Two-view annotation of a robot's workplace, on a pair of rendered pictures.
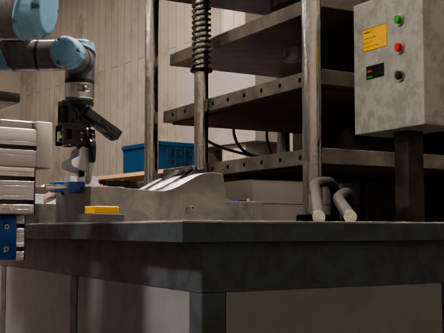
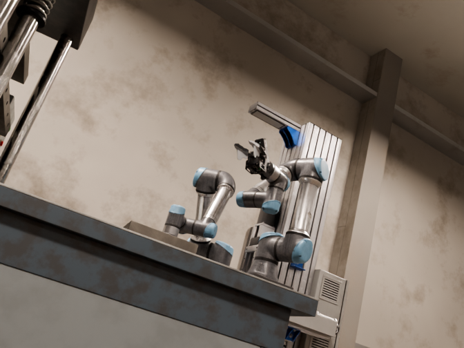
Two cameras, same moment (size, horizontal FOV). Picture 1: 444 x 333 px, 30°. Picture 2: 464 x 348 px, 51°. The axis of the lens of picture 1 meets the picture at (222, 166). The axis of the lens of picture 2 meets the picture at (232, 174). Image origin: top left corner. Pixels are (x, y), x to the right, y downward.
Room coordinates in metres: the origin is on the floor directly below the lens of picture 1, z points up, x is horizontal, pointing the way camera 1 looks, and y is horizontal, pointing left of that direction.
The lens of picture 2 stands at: (4.26, 1.04, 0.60)
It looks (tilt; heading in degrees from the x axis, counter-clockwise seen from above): 22 degrees up; 192
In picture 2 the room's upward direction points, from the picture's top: 16 degrees clockwise
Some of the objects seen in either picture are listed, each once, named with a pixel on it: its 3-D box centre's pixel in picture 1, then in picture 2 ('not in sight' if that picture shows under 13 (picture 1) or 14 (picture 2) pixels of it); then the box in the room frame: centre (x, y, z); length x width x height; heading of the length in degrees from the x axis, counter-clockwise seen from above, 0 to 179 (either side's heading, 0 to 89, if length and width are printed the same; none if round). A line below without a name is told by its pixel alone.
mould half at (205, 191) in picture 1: (160, 199); not in sight; (2.25, 0.17, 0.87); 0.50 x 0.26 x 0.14; 120
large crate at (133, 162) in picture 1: (161, 158); not in sight; (6.81, 0.50, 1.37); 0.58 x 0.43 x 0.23; 36
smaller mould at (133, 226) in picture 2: not in sight; (154, 248); (3.13, 0.66, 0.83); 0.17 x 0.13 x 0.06; 120
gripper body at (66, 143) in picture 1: (76, 124); not in sight; (2.08, 0.37, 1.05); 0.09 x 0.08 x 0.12; 120
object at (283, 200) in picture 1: (289, 206); not in sight; (3.12, -0.25, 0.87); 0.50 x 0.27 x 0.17; 120
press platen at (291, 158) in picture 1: (309, 170); not in sight; (3.23, -0.34, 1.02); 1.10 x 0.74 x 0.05; 30
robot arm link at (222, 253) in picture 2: not in sight; (221, 254); (1.55, 0.52, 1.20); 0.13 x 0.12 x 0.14; 86
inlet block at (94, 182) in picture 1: (70, 187); not in sight; (2.07, 0.38, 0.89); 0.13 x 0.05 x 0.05; 120
